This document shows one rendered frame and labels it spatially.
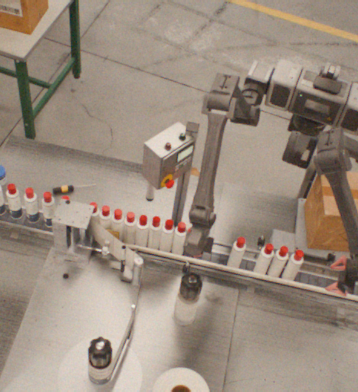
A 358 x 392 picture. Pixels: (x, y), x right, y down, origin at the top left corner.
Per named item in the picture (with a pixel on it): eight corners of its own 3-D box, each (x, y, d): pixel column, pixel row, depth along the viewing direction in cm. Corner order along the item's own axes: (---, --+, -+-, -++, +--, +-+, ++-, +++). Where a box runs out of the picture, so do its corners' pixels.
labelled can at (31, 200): (25, 222, 265) (21, 194, 249) (30, 212, 268) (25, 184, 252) (37, 225, 265) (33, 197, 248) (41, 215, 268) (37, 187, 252)
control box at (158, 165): (140, 175, 235) (143, 142, 220) (173, 154, 243) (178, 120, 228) (159, 192, 231) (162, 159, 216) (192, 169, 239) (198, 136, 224)
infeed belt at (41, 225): (-10, 222, 268) (-12, 217, 265) (-3, 207, 273) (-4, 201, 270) (367, 309, 261) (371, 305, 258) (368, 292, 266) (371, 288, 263)
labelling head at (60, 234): (54, 256, 256) (50, 222, 236) (64, 231, 264) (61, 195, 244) (87, 264, 256) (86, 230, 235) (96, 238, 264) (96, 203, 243)
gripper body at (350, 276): (339, 282, 220) (357, 279, 215) (344, 258, 226) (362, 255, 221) (349, 292, 223) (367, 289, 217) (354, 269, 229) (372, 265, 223)
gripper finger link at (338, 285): (319, 289, 225) (340, 285, 218) (323, 272, 229) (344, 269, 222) (329, 299, 227) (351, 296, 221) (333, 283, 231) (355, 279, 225)
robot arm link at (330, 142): (339, 121, 198) (311, 127, 204) (343, 163, 196) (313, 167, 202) (390, 147, 233) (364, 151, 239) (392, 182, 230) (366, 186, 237)
